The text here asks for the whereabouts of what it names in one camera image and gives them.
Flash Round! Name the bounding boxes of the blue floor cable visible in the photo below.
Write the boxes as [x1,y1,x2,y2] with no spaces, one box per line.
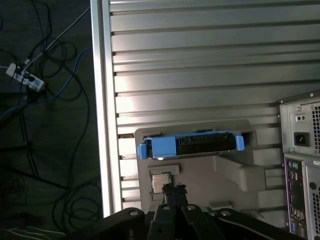
[0,47,91,121]

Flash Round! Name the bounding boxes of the white power strip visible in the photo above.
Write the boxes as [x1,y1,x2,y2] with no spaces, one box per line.
[6,62,47,92]

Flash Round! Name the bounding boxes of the grey floor cable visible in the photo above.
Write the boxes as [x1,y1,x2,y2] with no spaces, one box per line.
[24,6,91,63]

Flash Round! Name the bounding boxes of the grey parts rack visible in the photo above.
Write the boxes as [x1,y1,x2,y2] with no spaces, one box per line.
[134,119,286,221]

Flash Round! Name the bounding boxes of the grey power supply unit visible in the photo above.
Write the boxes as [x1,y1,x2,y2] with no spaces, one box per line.
[279,99,320,156]

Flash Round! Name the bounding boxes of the hard disk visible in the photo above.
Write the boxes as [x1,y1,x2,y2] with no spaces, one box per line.
[136,129,245,161]

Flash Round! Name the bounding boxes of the black open PC case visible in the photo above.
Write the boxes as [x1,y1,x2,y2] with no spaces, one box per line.
[276,91,320,240]

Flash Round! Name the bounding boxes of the silver CPU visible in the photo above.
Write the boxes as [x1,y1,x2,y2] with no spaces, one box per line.
[149,171,173,195]

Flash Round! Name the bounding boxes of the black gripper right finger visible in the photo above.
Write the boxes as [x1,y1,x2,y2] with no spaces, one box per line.
[175,183,310,240]

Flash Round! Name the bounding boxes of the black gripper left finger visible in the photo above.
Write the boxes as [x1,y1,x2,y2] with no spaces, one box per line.
[66,183,177,240]

